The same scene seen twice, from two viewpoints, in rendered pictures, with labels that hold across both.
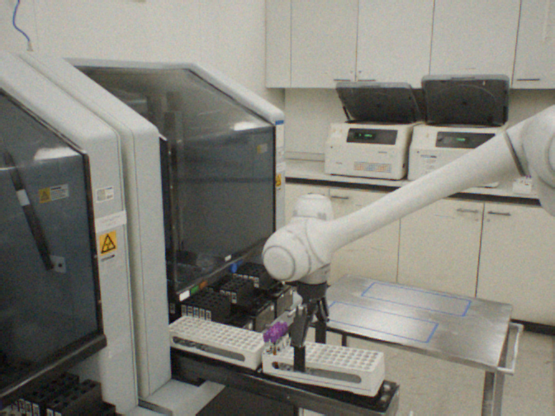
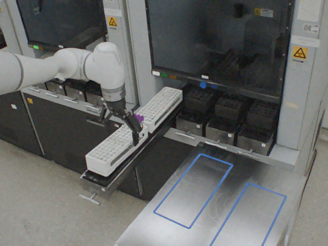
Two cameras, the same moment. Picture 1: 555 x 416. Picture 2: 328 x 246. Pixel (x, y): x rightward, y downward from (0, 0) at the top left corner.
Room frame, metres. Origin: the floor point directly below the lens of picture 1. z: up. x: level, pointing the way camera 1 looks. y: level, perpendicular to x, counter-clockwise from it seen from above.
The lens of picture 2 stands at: (1.53, -1.22, 1.80)
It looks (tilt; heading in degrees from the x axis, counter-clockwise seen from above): 37 degrees down; 97
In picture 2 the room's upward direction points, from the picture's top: 5 degrees counter-clockwise
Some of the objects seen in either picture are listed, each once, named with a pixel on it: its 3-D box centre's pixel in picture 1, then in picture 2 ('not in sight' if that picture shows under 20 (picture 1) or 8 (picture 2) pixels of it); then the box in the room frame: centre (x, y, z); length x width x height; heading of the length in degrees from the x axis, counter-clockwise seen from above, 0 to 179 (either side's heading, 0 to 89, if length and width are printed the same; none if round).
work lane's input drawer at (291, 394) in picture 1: (274, 375); (139, 140); (1.26, 0.01, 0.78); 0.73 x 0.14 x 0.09; 64
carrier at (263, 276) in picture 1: (263, 278); (260, 120); (1.79, 0.06, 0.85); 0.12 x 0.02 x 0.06; 153
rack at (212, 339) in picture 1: (217, 342); (158, 109); (1.34, 0.17, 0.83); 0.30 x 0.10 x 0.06; 64
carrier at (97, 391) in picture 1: (79, 407); not in sight; (1.02, 0.44, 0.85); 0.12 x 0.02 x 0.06; 154
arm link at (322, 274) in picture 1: (311, 268); (114, 90); (1.21, -0.08, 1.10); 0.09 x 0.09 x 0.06
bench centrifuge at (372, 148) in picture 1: (376, 128); not in sight; (3.81, -0.70, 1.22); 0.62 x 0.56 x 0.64; 152
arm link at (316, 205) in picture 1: (310, 227); (106, 64); (1.20, -0.08, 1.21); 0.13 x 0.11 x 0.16; 159
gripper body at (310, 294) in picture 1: (311, 296); (116, 106); (1.21, -0.08, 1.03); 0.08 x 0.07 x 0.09; 154
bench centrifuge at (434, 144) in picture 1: (462, 127); not in sight; (3.55, -1.22, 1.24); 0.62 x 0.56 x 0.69; 154
